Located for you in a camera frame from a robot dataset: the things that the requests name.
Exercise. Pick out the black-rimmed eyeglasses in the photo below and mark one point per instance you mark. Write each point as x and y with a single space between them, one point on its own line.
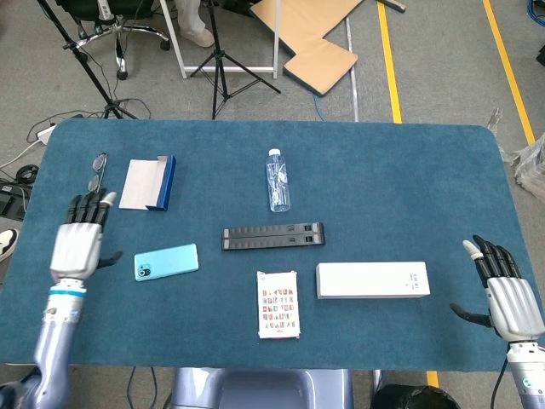
97 170

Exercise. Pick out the person's beige shoe and leg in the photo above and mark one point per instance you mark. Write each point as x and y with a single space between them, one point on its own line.
193 25

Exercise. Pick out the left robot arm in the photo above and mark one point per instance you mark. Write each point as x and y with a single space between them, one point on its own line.
55 341

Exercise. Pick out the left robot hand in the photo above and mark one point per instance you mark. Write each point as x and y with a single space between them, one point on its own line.
81 245

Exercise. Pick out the white card pack with pictures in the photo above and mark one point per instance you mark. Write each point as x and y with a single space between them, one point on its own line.
278 304

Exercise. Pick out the black light stand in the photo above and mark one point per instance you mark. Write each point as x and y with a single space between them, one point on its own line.
85 64

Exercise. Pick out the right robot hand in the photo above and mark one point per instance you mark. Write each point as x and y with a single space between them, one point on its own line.
508 309

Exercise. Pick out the black equipment on floor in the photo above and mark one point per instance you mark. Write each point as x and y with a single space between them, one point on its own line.
10 200

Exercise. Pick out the brown cardboard sheet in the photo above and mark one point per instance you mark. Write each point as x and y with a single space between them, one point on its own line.
313 40

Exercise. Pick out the black tripod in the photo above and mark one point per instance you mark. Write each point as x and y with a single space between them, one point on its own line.
221 64

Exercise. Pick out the blue and white open box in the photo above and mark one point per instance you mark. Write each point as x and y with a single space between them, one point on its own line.
147 183

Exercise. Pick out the white power strip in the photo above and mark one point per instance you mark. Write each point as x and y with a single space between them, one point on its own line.
44 133

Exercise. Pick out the clear plastic water bottle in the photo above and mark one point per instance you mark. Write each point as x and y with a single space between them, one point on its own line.
278 181

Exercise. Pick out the blue table mat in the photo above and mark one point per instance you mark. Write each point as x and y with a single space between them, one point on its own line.
272 238

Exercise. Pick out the clear plastic wrapping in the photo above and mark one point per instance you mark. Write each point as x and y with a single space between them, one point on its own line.
526 162

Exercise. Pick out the black and white sneaker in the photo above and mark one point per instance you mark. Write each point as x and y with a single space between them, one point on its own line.
6 243

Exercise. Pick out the long white box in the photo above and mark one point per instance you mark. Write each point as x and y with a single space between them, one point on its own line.
372 279

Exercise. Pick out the black waste bin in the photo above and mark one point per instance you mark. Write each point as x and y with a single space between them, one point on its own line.
415 398

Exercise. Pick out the office chair base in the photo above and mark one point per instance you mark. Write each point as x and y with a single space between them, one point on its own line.
115 30

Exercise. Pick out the blue smartphone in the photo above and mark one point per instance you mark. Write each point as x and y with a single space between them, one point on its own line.
166 262

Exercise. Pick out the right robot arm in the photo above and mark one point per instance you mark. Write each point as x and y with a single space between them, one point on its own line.
526 377

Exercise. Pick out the white metal frame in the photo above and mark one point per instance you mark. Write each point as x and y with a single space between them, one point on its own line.
187 47

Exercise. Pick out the black folding stand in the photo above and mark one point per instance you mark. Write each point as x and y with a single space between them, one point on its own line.
273 236

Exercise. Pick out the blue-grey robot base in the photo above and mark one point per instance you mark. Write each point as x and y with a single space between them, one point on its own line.
262 389

